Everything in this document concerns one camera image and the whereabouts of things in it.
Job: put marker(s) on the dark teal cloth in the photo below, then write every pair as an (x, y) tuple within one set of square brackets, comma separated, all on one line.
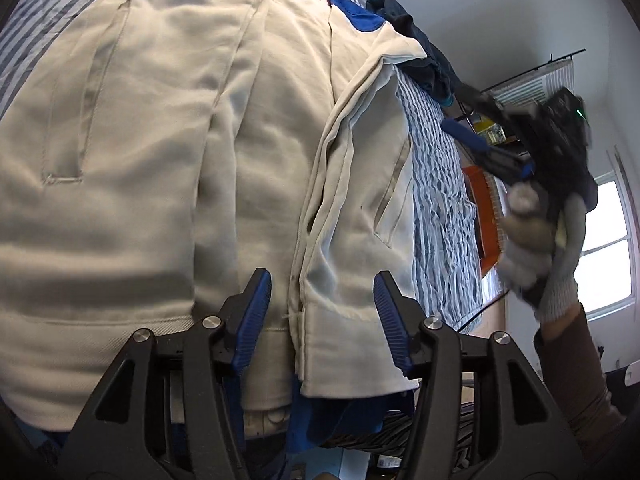
[(425, 60)]

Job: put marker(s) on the striped cloth on rack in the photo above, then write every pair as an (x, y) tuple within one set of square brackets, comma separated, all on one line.
[(535, 85)]

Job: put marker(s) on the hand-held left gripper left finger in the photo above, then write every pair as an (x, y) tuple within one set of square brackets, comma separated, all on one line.
[(255, 320)]

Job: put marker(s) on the person's right hand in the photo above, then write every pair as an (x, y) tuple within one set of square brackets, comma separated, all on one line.
[(530, 245)]

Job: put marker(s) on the beige and blue work jacket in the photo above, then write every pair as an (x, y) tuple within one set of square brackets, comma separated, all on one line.
[(175, 160)]

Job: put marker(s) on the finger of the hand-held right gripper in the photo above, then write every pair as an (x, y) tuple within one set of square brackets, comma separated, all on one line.
[(492, 107), (480, 147)]

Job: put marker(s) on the window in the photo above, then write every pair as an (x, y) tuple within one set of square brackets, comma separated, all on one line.
[(605, 240)]

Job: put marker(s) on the yellow box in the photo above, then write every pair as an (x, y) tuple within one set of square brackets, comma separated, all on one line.
[(487, 130)]

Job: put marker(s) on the black metal clothes rack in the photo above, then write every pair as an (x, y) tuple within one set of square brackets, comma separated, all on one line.
[(550, 62)]

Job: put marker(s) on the grey striped bed sheet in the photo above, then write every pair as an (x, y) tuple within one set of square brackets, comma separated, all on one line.
[(440, 200)]

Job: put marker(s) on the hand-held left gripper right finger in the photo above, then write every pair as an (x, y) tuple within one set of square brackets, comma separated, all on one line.
[(392, 325)]

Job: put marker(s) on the person's right forearm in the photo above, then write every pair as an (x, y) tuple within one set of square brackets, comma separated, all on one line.
[(575, 375)]

